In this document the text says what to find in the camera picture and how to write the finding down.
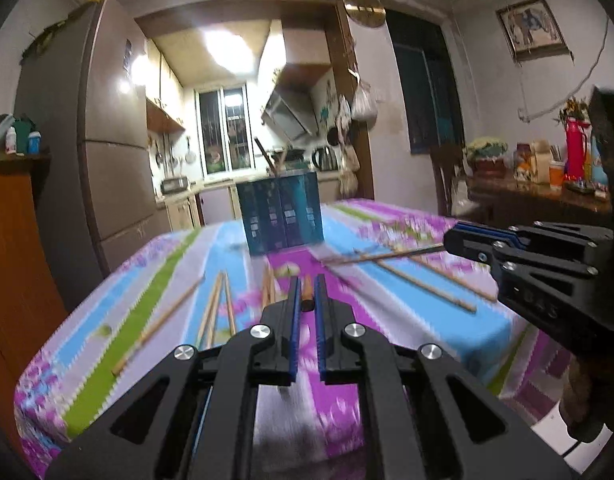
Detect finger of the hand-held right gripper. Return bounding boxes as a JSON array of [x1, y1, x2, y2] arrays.
[[443, 230, 598, 306], [456, 221, 614, 264]]

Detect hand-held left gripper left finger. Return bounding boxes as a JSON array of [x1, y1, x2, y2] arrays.
[[47, 276, 302, 480]]

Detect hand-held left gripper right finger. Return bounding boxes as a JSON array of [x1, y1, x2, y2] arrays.
[[316, 275, 572, 480]]

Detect blue utensil box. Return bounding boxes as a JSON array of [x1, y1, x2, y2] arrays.
[[235, 170, 326, 256]]

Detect person's right hand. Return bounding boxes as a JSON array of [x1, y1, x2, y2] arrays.
[[561, 355, 600, 428]]

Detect dark wooden sideboard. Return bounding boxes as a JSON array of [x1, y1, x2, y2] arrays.
[[461, 169, 614, 233]]

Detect beige box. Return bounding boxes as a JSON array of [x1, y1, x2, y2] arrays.
[[532, 140, 553, 182]]

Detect dark wooden chair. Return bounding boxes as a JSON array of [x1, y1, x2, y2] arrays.
[[429, 141, 472, 219]]

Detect glass jar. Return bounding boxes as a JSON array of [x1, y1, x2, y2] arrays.
[[514, 142, 535, 182]]

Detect red thermos flask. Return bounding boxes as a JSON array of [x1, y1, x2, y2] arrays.
[[564, 116, 594, 182]]

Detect colourful floral striped tablecloth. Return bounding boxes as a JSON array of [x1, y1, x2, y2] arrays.
[[14, 197, 574, 461]]

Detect dried yellow flowers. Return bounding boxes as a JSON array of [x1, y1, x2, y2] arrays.
[[553, 96, 591, 128]]

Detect beige cloth bag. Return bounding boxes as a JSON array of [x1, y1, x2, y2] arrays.
[[339, 144, 361, 194]]

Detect lower kitchen cabinets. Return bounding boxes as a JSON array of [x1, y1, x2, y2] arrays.
[[156, 180, 240, 235]]

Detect kitchen cabinets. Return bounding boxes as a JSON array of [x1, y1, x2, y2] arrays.
[[156, 180, 240, 235], [145, 39, 188, 132]]

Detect dark room window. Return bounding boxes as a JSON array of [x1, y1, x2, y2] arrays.
[[386, 9, 466, 157]]

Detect steel electric kettle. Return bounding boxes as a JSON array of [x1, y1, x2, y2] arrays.
[[312, 145, 338, 172]]

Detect white plastic bag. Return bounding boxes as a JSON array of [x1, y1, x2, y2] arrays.
[[351, 81, 379, 122]]

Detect framed elephant picture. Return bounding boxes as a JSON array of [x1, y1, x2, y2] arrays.
[[495, 0, 568, 60]]

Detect barred kitchen window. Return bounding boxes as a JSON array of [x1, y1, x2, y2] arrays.
[[194, 86, 250, 179]]

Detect steel range hood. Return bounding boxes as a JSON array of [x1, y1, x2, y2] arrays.
[[260, 61, 334, 143]]

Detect brown refrigerator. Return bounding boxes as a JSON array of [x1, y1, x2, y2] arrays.
[[14, 0, 161, 311]]

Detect upper kitchen cabinets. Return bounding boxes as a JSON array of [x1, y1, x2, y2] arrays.
[[145, 39, 188, 132]]

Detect orange wooden cabinet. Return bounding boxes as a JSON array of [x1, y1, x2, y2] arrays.
[[0, 154, 70, 421]]

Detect ceiling light panel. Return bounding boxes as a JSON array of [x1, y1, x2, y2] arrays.
[[202, 29, 256, 74]]

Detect green container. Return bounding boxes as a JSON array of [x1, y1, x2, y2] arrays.
[[13, 117, 34, 155]]

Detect dark green cloth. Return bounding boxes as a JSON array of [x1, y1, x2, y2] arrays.
[[21, 17, 78, 61]]

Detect white wall cable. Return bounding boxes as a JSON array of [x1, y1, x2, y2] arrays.
[[516, 10, 614, 122]]

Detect round gold wall clock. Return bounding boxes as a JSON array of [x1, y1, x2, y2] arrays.
[[344, 0, 386, 27]]

